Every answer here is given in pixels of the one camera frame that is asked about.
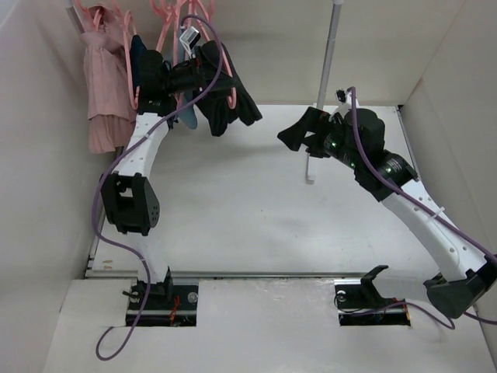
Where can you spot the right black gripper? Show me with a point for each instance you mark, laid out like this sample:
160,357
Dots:
294,135

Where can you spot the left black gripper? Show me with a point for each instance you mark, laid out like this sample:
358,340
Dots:
199,74

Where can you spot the black trousers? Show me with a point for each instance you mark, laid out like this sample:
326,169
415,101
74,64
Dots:
228,101

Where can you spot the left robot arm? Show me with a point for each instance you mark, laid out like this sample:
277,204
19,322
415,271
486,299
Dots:
165,96

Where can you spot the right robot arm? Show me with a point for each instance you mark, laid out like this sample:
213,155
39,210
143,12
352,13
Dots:
356,139

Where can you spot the pink hanger with dress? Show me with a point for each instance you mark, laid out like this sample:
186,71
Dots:
92,17

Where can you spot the light blue garment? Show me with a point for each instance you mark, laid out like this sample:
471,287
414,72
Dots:
177,101

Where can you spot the white rack foot bar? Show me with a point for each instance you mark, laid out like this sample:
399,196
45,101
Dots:
311,170

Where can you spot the navy blue garment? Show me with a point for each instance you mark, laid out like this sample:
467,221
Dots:
137,49

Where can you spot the pink pleated dress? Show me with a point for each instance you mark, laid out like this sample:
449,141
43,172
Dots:
111,117

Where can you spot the silver rack pole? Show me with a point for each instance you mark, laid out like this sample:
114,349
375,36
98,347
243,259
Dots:
329,51

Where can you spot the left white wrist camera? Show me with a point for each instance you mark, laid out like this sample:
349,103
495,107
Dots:
189,38

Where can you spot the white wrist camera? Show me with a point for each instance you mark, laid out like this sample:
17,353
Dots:
189,38
346,102

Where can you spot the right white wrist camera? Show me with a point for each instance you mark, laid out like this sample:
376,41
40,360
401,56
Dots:
346,102

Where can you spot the left white rack post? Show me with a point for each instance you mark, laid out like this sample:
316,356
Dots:
74,16

